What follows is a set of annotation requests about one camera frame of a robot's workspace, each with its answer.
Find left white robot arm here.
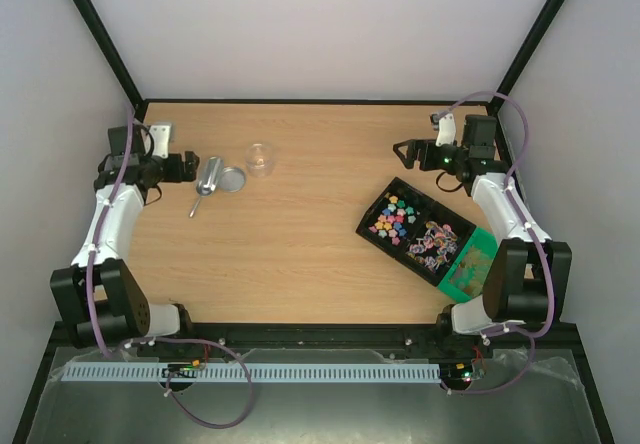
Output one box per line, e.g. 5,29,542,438
50,122,200,348

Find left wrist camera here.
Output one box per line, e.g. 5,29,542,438
147,122,173,159

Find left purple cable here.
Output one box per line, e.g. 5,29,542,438
85,104,260,428

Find clear plastic jar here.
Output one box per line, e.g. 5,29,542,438
245,143,275,178

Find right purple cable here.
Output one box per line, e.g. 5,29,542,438
439,91,557,396

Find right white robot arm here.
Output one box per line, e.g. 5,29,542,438
393,113,572,356

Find round metal lid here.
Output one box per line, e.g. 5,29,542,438
218,166,247,193

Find metal scoop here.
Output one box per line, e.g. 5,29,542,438
189,156,224,218

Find purple cable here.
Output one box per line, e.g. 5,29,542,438
85,104,260,428
439,91,557,396

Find light blue slotted duct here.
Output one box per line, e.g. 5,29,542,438
61,362,441,384

